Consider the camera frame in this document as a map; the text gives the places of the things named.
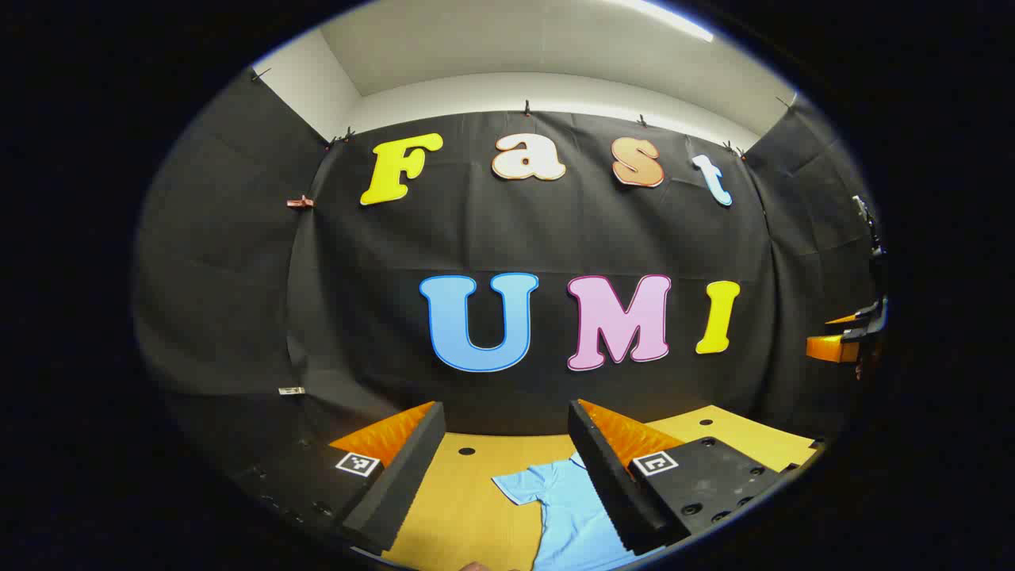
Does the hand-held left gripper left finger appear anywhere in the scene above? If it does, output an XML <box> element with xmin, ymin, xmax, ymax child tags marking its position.
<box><xmin>230</xmin><ymin>400</ymin><xmax>447</xmax><ymax>556</ymax></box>

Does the row of small black clips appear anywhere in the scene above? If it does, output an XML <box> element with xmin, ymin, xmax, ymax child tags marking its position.
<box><xmin>250</xmin><ymin>67</ymin><xmax>794</xmax><ymax>159</ymax></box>

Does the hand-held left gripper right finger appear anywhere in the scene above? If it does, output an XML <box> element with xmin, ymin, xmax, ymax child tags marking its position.
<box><xmin>567</xmin><ymin>399</ymin><xmax>794</xmax><ymax>556</ymax></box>

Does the light blue T-shirt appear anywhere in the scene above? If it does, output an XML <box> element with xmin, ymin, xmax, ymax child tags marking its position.
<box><xmin>492</xmin><ymin>452</ymin><xmax>667</xmax><ymax>571</ymax></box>

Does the black backdrop cloth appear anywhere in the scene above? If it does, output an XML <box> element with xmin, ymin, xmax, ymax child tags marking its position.
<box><xmin>135</xmin><ymin>67</ymin><xmax>889</xmax><ymax>477</ymax></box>

